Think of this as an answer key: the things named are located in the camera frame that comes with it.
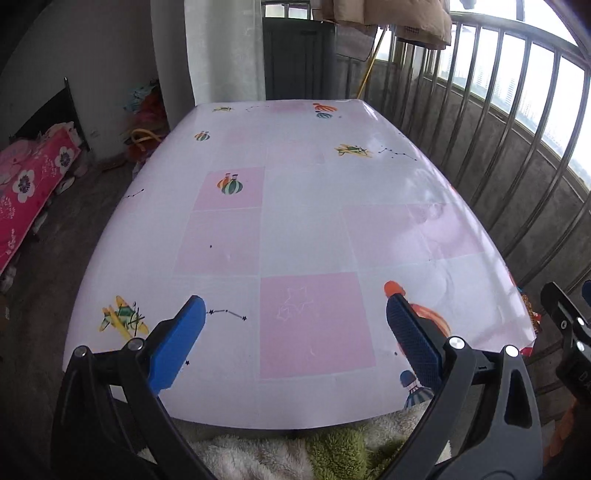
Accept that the grey hanging cloth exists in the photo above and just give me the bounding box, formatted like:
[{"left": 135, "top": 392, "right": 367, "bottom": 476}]
[{"left": 335, "top": 23, "right": 377, "bottom": 61}]

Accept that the yellow handled bag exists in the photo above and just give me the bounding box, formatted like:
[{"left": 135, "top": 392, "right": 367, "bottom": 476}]
[{"left": 124, "top": 128, "right": 162, "bottom": 160}]

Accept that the white and green fluffy robe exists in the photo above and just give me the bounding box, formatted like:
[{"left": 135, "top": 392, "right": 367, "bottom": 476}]
[{"left": 139, "top": 406, "right": 451, "bottom": 480}]

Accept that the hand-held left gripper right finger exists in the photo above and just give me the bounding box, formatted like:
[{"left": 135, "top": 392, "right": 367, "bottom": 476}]
[{"left": 379, "top": 293, "right": 544, "bottom": 480}]

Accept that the white curtain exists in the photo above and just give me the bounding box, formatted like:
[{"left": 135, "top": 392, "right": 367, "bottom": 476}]
[{"left": 184, "top": 0, "right": 267, "bottom": 106}]

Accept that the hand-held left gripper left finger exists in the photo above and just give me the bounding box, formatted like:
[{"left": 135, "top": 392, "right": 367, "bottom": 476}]
[{"left": 50, "top": 294, "right": 218, "bottom": 480}]

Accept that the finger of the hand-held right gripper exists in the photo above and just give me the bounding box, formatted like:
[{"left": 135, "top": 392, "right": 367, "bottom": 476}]
[{"left": 540, "top": 281, "right": 591, "bottom": 355}]

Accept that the beige down jacket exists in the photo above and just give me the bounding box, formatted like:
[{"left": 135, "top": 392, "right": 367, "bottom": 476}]
[{"left": 314, "top": 0, "right": 453, "bottom": 49}]

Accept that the metal railing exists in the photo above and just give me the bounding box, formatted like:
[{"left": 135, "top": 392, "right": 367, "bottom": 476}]
[{"left": 369, "top": 11, "right": 591, "bottom": 296}]

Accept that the black bed frame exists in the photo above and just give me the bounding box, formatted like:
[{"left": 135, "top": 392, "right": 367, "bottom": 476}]
[{"left": 9, "top": 78, "right": 90, "bottom": 153}]

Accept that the pink floral blanket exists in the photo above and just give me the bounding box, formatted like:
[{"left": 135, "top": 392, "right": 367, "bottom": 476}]
[{"left": 0, "top": 121, "right": 83, "bottom": 275}]

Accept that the yellow handled broom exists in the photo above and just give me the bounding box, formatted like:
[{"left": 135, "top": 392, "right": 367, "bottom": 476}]
[{"left": 355, "top": 25, "right": 386, "bottom": 100}]

